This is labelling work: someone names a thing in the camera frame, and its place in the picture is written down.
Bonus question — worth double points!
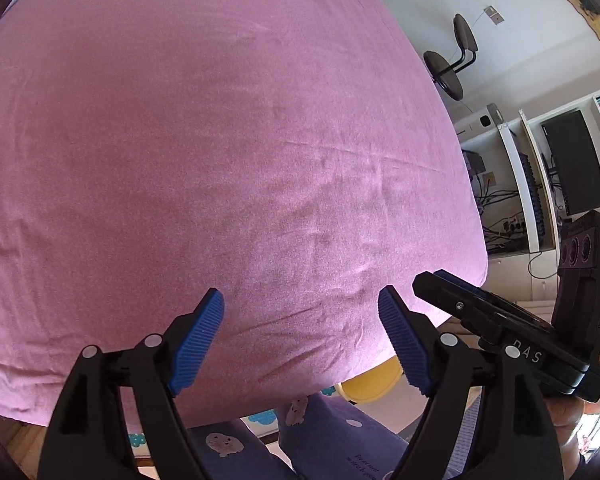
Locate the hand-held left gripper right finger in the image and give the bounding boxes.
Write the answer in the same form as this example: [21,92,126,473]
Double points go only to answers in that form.
[377,285,566,480]

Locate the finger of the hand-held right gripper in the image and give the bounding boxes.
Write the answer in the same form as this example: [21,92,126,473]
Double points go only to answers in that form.
[432,269,554,331]
[411,271,541,347]

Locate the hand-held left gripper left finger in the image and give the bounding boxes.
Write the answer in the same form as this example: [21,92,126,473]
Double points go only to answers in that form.
[39,287,226,480]

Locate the yellow plastic bin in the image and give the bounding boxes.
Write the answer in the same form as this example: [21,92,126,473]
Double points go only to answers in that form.
[341,357,406,403]

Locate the person's right hand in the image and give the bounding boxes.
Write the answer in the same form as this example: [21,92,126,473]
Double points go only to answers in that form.
[545,391,600,471]

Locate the black keyboard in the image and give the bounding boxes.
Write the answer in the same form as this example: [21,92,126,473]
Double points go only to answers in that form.
[519,152,546,238]

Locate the white desk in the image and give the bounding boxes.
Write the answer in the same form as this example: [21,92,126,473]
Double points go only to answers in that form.
[452,92,600,261]

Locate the person's purple pajama pants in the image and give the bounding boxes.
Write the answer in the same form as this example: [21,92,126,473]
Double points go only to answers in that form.
[187,392,421,480]

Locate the black monitor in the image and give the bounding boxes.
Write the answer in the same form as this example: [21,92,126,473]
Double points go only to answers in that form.
[540,109,600,217]

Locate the white appliance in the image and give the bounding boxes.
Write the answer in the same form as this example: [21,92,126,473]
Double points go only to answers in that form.
[454,102,505,137]

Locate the pink bed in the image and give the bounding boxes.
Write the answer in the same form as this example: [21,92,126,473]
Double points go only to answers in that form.
[0,0,490,428]

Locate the black chair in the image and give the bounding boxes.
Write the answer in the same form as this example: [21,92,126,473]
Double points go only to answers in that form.
[424,14,479,102]

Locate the wall picture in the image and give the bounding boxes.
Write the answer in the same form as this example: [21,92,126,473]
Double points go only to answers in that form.
[565,0,600,43]

